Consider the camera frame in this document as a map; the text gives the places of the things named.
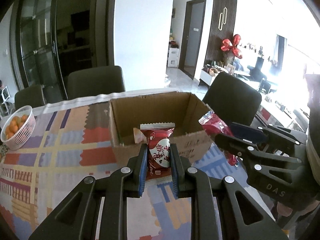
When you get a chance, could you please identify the dark slatted wall panel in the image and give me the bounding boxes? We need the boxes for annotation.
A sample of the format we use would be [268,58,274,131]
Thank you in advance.
[205,0,238,67]

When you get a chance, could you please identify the gold wall ornament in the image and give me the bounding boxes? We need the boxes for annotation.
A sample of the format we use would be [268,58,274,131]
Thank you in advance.
[219,8,227,31]

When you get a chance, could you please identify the dark dining chair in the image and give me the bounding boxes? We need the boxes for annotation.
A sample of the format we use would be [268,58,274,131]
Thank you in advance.
[202,72,262,127]
[14,84,47,111]
[67,65,126,100]

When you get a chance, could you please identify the glossy red snack packet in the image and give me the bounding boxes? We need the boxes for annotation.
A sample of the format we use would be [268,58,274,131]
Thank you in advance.
[198,111,238,167]

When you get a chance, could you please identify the brown room door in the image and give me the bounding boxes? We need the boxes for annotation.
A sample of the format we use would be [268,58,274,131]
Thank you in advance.
[178,0,207,80]

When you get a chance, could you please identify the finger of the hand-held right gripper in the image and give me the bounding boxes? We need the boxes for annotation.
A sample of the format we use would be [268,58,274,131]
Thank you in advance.
[230,122,308,155]
[214,133,303,178]

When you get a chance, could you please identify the white plastic basket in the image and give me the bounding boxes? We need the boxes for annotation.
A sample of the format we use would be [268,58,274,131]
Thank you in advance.
[0,106,36,150]

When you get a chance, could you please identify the cardboard box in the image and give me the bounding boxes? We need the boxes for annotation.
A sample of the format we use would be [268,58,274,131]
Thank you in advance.
[109,92,214,165]

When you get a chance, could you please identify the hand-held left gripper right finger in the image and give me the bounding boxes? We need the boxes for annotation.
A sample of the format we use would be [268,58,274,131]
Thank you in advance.
[170,144,288,240]

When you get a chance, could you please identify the red foil balloon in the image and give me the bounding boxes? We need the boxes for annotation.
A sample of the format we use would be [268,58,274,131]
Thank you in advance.
[220,34,243,59]

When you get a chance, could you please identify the colourful patterned tablecloth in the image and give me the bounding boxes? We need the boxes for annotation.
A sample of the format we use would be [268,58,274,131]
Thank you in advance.
[0,91,278,240]

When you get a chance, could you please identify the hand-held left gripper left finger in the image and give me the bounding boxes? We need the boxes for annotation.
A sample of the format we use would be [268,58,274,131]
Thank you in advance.
[29,144,148,240]

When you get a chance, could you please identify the white sideboard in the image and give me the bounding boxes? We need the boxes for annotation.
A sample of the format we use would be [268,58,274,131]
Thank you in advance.
[199,69,220,88]

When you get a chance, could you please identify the dark glass sliding doors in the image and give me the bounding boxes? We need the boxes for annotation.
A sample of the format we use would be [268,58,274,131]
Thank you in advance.
[9,0,113,100]

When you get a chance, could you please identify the black office chair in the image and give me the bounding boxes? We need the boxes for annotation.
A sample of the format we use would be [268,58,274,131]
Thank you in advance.
[250,57,266,81]

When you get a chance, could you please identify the pile of oranges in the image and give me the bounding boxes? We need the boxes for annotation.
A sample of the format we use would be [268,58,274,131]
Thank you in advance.
[4,114,28,140]

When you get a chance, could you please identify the person's right hand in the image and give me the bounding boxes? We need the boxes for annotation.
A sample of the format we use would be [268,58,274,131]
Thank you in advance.
[276,201,295,222]

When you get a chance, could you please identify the red heart snack packet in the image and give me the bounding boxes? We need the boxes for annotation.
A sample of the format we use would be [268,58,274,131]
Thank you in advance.
[140,122,175,182]

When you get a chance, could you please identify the small white cabinet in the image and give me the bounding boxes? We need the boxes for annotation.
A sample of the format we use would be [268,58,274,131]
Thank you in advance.
[167,47,179,68]

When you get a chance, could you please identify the pink snack packet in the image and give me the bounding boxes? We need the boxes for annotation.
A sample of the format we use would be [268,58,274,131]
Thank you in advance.
[133,127,148,144]

